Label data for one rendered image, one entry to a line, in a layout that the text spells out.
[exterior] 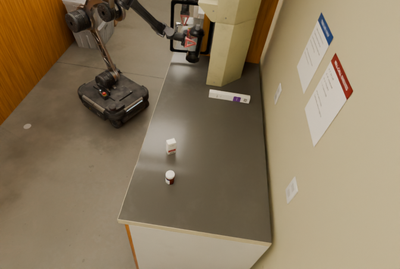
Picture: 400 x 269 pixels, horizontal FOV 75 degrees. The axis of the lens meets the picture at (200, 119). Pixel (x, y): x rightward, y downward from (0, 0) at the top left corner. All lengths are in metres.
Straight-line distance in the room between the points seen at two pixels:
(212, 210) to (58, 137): 1.98
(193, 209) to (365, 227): 0.76
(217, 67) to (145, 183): 0.90
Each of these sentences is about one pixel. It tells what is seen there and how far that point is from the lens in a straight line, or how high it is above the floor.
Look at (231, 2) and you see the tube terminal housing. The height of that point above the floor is 1.54.
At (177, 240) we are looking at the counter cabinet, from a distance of 1.40.
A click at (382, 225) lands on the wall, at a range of 0.74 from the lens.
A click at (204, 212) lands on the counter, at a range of 1.31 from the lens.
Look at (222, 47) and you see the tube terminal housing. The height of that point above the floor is 1.25.
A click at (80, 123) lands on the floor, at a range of 2.99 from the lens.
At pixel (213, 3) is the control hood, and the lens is 1.62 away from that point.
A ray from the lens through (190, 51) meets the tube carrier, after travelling 1.88.
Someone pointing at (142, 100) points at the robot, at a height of 0.20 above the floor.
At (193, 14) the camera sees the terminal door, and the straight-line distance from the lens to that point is 1.96.
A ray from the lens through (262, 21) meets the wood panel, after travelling 2.06.
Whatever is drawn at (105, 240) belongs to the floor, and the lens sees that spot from 2.29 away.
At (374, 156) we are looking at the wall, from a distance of 0.77.
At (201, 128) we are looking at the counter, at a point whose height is 0.94.
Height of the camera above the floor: 2.13
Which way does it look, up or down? 46 degrees down
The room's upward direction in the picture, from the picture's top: 9 degrees clockwise
